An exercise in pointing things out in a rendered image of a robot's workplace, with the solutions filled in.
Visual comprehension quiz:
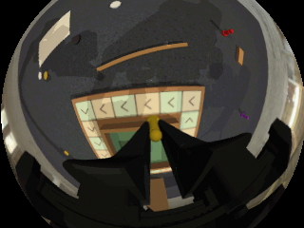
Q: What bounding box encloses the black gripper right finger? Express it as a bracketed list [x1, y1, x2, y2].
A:
[157, 119, 252, 199]

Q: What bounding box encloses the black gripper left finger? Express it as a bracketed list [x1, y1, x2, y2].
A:
[62, 121, 151, 206]

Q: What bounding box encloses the yellow game pawn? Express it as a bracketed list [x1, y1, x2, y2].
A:
[145, 115, 162, 143]

